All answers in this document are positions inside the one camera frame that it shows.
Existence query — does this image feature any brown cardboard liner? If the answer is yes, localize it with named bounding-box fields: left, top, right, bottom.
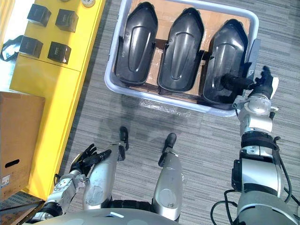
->
left=112, top=0, right=249, bottom=104

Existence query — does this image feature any silver left robot leg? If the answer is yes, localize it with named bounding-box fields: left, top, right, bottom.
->
left=82, top=126, right=130, bottom=211

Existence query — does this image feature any silver right robot leg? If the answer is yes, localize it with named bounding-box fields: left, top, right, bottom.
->
left=151, top=133, right=184, bottom=222

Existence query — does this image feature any grey robot torso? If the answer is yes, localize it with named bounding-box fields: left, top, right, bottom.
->
left=30, top=199, right=181, bottom=225

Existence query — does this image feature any black strap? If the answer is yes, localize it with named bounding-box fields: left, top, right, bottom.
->
left=0, top=35, right=24, bottom=62

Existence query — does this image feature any white plastic bin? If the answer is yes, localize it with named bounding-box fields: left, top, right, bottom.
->
left=104, top=0, right=259, bottom=118

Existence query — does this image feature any small black box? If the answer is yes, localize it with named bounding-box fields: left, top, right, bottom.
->
left=27, top=3, right=52, bottom=28
left=47, top=41, right=72, bottom=65
left=18, top=35, right=44, bottom=58
left=55, top=8, right=79, bottom=33

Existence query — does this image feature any silver robot leg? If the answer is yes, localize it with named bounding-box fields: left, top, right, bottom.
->
left=151, top=133, right=184, bottom=222
left=82, top=126, right=130, bottom=211

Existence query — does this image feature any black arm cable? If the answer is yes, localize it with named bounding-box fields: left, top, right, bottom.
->
left=210, top=136, right=294, bottom=225

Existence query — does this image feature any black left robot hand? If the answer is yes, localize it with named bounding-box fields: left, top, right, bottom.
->
left=69, top=143, right=112, bottom=173

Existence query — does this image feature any black plastic housing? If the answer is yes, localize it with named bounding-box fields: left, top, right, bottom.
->
left=114, top=1, right=159, bottom=86
left=157, top=7, right=204, bottom=93
left=202, top=19, right=249, bottom=105

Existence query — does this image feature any yellow metal shelf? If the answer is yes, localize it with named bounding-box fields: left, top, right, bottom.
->
left=0, top=0, right=106, bottom=201

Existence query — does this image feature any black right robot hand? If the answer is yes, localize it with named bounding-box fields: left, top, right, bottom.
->
left=221, top=66, right=279, bottom=99

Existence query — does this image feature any brown cardboard box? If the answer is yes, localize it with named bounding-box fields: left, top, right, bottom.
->
left=0, top=91, right=46, bottom=201

